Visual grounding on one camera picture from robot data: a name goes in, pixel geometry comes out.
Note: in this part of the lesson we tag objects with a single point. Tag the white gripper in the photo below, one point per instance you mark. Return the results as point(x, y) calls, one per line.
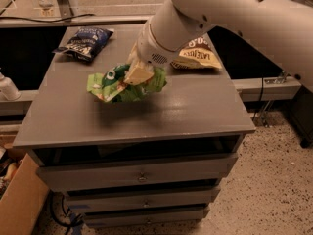
point(149, 50)

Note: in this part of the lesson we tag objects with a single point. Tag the green rice chip bag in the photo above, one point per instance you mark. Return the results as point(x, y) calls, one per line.
point(110, 87)

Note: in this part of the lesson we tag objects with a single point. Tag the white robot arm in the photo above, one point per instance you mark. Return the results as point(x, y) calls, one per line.
point(281, 30)

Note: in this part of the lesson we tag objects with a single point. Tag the blue chip bag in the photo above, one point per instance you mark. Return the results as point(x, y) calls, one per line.
point(86, 44)

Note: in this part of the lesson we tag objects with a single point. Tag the brown and cream chip bag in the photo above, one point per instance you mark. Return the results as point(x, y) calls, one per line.
point(196, 54)

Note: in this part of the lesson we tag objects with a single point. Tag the grey drawer cabinet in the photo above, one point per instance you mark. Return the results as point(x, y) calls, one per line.
point(199, 112)

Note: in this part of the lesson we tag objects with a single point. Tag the middle grey drawer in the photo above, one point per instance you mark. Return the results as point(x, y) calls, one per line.
point(134, 200)

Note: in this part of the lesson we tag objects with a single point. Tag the grey drawer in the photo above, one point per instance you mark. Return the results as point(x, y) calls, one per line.
point(132, 173)
point(146, 217)
point(134, 200)

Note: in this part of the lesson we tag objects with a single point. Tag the white pipe fitting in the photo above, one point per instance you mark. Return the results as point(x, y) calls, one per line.
point(8, 88)

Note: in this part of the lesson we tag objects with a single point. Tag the top grey drawer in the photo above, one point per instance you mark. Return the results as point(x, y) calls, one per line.
point(132, 173)

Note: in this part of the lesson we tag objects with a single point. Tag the bottom grey drawer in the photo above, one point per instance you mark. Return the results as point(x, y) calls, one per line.
point(146, 217)

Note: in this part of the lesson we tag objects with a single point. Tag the cardboard box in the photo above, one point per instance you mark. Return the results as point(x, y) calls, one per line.
point(23, 200)

